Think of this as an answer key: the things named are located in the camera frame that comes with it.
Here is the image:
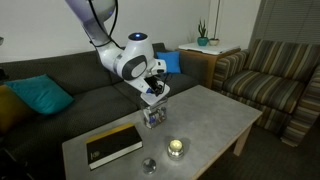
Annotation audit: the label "wooden side table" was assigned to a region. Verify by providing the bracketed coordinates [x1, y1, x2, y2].
[178, 43, 241, 88]

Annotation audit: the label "small white plant pot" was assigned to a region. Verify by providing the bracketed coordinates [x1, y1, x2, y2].
[209, 38, 220, 46]

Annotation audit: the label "lit candle in glass jar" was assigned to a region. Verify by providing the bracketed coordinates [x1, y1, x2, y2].
[167, 139, 184, 160]

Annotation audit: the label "black and yellow book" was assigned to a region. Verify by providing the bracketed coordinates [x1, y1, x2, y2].
[86, 123, 143, 170]

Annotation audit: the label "blue throw pillow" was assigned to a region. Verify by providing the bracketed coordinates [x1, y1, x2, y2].
[157, 51, 181, 74]

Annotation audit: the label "dark grey fabric sofa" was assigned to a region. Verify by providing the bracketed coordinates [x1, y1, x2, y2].
[0, 42, 209, 180]

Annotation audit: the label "succulent in teal pot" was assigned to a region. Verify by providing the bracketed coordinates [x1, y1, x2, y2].
[197, 20, 209, 46]

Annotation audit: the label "clear plastic food container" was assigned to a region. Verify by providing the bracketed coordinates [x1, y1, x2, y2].
[140, 97, 168, 129]

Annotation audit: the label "striped fabric armchair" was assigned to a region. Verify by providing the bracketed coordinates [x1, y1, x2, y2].
[212, 39, 320, 147]

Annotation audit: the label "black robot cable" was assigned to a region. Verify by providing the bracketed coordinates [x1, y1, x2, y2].
[87, 0, 174, 94]

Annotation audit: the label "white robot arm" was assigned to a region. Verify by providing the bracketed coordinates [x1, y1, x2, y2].
[65, 0, 166, 97]

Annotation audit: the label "mustard yellow throw pillow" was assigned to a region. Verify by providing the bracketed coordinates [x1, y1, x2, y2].
[0, 85, 35, 134]

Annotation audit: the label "teal throw pillow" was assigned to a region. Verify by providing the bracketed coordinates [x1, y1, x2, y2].
[6, 75, 74, 115]

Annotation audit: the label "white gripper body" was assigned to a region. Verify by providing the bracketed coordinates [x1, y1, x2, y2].
[135, 78, 153, 94]

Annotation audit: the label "window blinds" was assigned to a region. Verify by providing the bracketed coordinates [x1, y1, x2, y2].
[249, 0, 320, 47]

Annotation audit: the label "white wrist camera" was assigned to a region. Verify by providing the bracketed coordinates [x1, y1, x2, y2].
[151, 59, 167, 75]

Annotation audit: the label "grey top coffee table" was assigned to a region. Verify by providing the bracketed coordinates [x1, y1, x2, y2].
[62, 85, 262, 180]

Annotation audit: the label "white plastic container lid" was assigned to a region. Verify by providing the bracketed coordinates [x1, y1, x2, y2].
[140, 85, 170, 105]

